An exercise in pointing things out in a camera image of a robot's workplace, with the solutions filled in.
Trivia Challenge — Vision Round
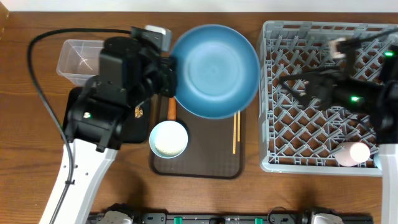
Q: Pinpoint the clear plastic bin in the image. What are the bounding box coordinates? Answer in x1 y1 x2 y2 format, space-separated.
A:
57 39 104 86

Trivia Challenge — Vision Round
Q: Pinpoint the large blue plate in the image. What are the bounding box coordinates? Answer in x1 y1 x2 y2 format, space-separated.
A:
170 24 261 119

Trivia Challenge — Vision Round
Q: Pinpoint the black plastic bin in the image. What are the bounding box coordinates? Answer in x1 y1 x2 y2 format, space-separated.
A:
63 87 151 144

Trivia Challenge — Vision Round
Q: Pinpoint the pink cup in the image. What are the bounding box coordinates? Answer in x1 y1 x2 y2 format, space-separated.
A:
335 142 370 167

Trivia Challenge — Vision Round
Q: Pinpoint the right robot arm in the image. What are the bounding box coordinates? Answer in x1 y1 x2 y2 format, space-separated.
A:
279 47 397 223

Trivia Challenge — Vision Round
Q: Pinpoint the grey dishwasher rack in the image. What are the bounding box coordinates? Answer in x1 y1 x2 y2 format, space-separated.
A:
257 21 397 177

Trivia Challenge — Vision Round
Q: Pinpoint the dark brown serving tray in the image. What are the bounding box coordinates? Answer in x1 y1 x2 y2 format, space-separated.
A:
149 105 246 179

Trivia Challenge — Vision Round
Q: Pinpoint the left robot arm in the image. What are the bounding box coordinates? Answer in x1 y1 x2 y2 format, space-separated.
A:
40 34 176 223

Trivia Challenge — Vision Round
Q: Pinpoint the blue cup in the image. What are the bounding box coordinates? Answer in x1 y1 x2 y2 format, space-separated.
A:
373 153 382 170

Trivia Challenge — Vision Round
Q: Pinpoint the right wooden chopstick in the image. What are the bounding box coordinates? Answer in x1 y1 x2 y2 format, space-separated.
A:
237 111 241 142

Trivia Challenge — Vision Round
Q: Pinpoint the orange carrot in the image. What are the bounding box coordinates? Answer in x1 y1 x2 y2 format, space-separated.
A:
167 98 177 121

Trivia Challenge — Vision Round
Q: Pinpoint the left wooden chopstick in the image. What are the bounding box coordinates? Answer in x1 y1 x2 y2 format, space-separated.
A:
233 113 237 154

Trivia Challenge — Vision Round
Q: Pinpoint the brown food scrap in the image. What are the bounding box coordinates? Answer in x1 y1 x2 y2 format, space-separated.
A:
134 106 144 118

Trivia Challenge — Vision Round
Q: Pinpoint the wooden chopstick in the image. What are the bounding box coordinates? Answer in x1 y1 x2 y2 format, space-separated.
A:
237 111 241 142
233 113 237 154

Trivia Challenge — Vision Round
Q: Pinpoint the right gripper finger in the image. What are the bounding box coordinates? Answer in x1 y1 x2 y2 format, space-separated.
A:
279 80 311 106
279 70 329 83

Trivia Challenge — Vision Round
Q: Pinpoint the light blue rice bowl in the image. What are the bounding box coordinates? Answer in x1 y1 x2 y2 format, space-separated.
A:
149 121 188 159

